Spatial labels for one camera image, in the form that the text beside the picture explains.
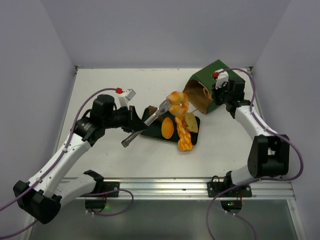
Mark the dark green tray gold rim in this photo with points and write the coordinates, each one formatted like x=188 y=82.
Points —
x=154 y=130

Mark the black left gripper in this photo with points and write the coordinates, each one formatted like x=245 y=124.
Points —
x=134 y=122

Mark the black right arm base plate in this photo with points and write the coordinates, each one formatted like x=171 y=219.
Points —
x=218 y=185

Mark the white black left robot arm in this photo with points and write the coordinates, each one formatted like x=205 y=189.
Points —
x=42 y=196

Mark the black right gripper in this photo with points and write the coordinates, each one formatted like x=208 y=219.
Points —
x=219 y=93

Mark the tan sliced fake bread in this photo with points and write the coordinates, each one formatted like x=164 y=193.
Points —
x=191 y=123

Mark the aluminium front mounting rail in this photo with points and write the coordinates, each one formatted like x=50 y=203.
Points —
x=196 y=189

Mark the orange braided fake bread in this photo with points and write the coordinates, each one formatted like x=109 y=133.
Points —
x=184 y=142

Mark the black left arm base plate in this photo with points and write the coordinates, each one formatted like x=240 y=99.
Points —
x=108 y=186

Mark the green paper bag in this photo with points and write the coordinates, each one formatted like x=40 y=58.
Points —
x=199 y=87

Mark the orange oval fake bread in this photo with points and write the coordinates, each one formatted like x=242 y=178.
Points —
x=167 y=128

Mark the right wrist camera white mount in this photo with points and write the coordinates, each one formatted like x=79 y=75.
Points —
x=220 y=76

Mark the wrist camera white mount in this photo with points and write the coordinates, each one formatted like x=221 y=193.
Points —
x=124 y=96
x=220 y=76

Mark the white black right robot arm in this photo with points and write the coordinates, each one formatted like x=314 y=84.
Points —
x=269 y=154

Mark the orange ring fake bread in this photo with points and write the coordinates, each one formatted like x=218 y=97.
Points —
x=179 y=103

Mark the metal serving tongs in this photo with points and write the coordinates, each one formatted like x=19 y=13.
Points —
x=162 y=109

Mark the brown fake chocolate bread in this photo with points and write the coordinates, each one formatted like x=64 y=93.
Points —
x=152 y=110

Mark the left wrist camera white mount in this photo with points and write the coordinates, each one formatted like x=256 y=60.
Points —
x=124 y=96

